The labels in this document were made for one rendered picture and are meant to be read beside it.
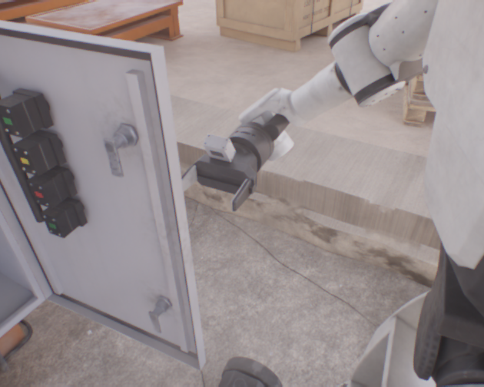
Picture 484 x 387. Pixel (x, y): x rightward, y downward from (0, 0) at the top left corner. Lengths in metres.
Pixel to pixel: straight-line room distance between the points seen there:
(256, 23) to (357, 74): 2.85
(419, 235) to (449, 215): 1.42
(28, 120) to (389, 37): 0.50
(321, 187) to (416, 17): 1.25
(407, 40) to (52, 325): 1.61
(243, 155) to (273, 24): 2.73
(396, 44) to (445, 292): 0.35
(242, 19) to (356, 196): 2.23
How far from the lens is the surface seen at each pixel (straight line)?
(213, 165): 0.69
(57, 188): 0.63
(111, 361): 1.66
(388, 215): 1.75
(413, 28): 0.61
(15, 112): 0.57
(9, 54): 0.62
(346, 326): 1.70
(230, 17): 3.67
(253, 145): 0.73
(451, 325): 0.42
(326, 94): 0.74
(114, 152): 0.50
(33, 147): 0.59
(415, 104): 2.29
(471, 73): 0.31
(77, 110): 0.57
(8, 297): 1.07
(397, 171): 1.97
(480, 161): 0.29
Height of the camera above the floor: 1.37
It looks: 37 degrees down
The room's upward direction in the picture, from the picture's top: 1 degrees counter-clockwise
